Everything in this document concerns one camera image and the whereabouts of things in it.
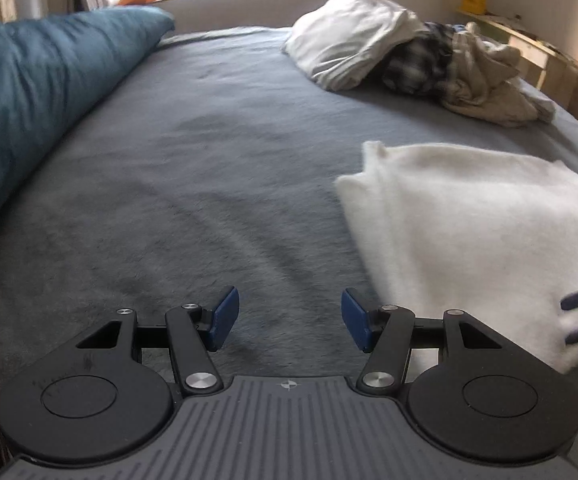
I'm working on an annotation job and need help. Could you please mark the light grey shirt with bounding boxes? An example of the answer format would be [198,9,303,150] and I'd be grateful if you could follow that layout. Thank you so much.
[516,77,557,123]

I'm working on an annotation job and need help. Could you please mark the beige linen shirt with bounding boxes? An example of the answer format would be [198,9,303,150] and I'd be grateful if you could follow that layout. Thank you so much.
[439,22,522,103]

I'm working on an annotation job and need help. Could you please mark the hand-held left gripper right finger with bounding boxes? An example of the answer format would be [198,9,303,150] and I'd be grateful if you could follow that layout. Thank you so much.
[341,287,512,396]

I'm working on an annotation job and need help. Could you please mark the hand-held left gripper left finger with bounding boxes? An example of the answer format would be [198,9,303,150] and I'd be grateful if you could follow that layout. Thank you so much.
[75,286,240,396]

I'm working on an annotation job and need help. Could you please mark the khaki pants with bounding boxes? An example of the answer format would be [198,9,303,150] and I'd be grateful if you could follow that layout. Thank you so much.
[441,77,540,128]

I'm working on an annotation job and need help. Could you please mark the light wooden desk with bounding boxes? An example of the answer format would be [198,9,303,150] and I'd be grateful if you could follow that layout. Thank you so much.
[451,7,578,121]

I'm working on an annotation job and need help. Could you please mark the teal pillow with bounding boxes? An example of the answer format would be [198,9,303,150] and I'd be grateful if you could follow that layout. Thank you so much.
[0,5,176,241]

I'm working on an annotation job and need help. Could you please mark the grey bed blanket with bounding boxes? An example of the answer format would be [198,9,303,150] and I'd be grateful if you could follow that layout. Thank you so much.
[0,25,578,461]

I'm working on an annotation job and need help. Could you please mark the dark plaid shirt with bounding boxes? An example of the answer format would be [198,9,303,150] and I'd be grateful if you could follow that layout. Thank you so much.
[379,21,470,98]

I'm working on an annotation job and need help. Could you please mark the cream fleece sweater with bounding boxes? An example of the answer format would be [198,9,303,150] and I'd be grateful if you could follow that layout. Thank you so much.
[334,140,578,375]

